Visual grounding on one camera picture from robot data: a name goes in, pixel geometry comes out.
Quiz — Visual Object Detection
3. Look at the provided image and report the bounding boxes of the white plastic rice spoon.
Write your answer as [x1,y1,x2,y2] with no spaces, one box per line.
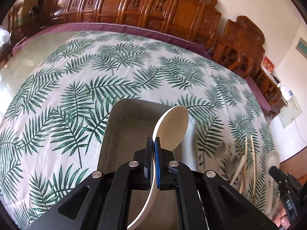
[127,105,189,229]

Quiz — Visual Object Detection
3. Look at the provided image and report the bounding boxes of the grey rectangular utensil tray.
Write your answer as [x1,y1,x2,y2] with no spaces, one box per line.
[97,99,198,229]

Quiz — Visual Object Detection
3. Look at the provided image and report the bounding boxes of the person right hand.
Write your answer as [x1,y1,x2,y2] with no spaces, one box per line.
[272,208,290,229]

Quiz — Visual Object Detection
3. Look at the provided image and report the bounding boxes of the purple armchair seat cushion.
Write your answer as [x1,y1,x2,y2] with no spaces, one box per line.
[245,76,271,113]

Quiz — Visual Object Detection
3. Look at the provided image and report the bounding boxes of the white box on side table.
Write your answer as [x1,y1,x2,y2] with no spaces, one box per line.
[279,84,294,102]

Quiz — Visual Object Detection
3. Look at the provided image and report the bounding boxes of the purple sofa seat cushion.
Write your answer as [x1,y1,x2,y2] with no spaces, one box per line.
[11,22,212,59]

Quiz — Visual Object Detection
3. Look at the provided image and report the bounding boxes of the green leaf print tablecloth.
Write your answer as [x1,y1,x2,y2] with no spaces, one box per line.
[1,31,279,229]

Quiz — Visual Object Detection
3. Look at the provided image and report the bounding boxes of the carved wooden armchair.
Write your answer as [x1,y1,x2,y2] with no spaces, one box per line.
[209,16,281,106]

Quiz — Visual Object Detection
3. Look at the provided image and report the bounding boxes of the red gift box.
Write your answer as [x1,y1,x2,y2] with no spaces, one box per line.
[261,56,275,75]

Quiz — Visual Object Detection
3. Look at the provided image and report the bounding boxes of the long carved wooden sofa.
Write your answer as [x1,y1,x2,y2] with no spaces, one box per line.
[44,0,221,49]

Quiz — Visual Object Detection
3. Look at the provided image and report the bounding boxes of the grey green electrical panel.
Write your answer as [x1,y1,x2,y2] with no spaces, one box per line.
[296,38,307,59]

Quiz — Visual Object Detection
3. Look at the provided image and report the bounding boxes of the white wall cabinet panel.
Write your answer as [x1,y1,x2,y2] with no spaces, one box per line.
[278,96,302,129]

